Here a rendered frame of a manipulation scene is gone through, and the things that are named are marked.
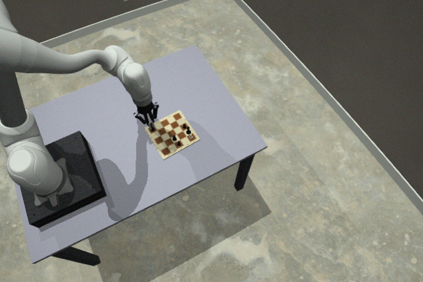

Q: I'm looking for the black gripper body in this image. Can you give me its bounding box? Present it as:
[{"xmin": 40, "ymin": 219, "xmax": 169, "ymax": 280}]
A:
[{"xmin": 137, "ymin": 102, "xmax": 154, "ymax": 115}]

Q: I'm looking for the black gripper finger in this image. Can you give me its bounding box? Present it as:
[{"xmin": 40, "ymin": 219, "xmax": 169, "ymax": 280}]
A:
[
  {"xmin": 134, "ymin": 111, "xmax": 151, "ymax": 130},
  {"xmin": 148, "ymin": 102, "xmax": 159, "ymax": 128}
]

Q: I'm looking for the chessboard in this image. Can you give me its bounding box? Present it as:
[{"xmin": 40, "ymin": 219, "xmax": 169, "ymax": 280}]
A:
[{"xmin": 145, "ymin": 110, "xmax": 200, "ymax": 160}]

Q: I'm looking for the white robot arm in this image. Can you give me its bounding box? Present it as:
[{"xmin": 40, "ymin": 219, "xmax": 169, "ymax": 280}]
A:
[{"xmin": 0, "ymin": 0, "xmax": 153, "ymax": 207}]

